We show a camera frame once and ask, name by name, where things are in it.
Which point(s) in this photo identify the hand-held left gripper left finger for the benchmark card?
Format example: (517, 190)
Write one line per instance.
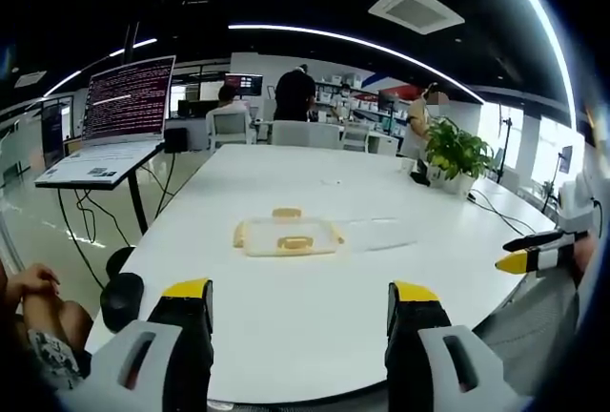
(143, 364)

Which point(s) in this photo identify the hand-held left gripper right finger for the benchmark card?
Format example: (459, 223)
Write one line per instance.
(429, 364)

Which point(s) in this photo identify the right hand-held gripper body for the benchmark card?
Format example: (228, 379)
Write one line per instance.
(576, 202)

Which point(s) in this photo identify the clear lid with yellow plastic buckles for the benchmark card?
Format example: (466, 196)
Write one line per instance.
(290, 235)

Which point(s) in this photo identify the grey mesh chair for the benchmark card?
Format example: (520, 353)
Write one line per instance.
(529, 326)

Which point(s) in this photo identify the black round stool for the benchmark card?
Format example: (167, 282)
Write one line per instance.
(123, 300)

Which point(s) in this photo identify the black tripod stand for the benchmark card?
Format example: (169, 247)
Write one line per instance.
(507, 140)

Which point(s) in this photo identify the green potted plant white pot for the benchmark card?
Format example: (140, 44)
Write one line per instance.
(455, 152)

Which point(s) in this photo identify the small black device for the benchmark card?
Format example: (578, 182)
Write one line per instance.
(420, 174)

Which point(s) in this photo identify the white cup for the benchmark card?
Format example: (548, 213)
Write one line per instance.
(407, 165)

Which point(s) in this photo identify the black laptop stand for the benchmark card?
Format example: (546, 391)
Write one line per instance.
(138, 197)

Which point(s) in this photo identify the storage shelves with boxes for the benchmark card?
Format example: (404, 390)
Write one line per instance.
(376, 107)

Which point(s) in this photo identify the black box speaker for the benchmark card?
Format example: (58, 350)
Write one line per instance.
(175, 140)

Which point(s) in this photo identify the dark standing banner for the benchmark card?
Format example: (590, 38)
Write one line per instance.
(53, 133)

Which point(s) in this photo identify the white ceiling air conditioner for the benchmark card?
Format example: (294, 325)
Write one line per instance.
(415, 9)

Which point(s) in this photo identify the white office chair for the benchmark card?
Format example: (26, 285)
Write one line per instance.
(305, 134)
(231, 128)

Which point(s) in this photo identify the open silver laptop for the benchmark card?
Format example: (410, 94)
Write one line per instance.
(126, 107)

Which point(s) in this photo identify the dark wall monitor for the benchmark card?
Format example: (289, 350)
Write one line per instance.
(244, 84)

